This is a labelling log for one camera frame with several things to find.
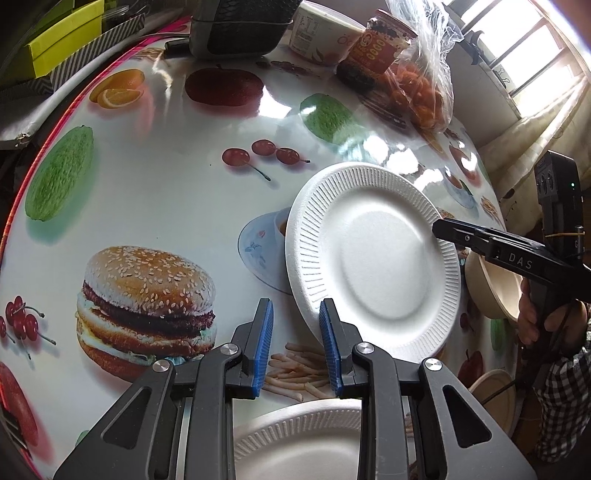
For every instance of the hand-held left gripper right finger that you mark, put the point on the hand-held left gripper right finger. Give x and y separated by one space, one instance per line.
328 350

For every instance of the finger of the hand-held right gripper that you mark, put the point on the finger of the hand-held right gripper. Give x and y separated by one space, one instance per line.
461 235

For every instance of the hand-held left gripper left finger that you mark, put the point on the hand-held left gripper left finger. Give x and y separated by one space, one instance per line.
263 350

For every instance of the beige paper bowl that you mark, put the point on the beige paper bowl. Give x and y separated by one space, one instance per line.
496 401
494 290

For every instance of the white foam plate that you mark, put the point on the white foam plate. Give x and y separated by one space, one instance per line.
295 438
378 258

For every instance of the person's right forearm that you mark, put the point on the person's right forearm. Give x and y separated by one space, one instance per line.
568 401

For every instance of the person's right hand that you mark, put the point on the person's right hand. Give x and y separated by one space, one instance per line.
528 314

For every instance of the patterned curtain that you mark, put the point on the patterned curtain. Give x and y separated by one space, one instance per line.
531 134

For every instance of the plastic bag of oranges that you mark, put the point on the plastic bag of oranges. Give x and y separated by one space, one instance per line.
425 87

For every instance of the fruit print tablecloth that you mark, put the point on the fruit print tablecloth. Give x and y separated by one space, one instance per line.
184 194

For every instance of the barred window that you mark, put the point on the barred window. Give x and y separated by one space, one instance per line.
512 41

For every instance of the red label jar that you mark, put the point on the red label jar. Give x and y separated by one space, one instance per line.
374 50

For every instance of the white paper cup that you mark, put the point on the white paper cup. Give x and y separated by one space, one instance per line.
323 32

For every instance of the dark grey desk appliance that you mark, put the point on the dark grey desk appliance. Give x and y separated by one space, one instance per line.
244 27

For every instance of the grey striped box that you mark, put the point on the grey striped box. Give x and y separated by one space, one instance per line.
97 55

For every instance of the yellow-green box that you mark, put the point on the yellow-green box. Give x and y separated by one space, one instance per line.
64 41

